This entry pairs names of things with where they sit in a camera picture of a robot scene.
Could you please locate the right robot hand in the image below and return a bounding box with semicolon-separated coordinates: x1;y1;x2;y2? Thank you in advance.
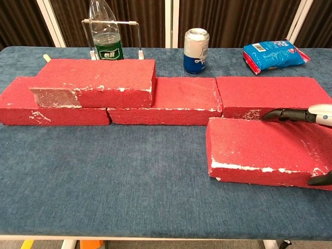
261;103;332;192

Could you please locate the blue snack bag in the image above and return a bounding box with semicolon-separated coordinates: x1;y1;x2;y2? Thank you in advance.
242;38;311;76

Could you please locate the dark pleated partition panel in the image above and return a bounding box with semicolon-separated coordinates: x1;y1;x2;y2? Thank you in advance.
0;0;65;51
171;0;309;49
49;0;172;49
287;0;332;49

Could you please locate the blue white can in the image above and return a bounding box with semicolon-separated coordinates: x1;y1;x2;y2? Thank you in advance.
183;27;210;75

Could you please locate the blue table cloth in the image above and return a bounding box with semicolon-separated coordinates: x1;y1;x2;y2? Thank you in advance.
0;46;332;241

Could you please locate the clear bottle green label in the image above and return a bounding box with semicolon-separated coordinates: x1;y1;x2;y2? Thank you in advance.
88;0;125;61

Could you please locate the orange object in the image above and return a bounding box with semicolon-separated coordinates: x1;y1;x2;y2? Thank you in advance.
79;240;103;249

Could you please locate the metal wire stand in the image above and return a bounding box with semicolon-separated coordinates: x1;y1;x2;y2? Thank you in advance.
81;19;145;61

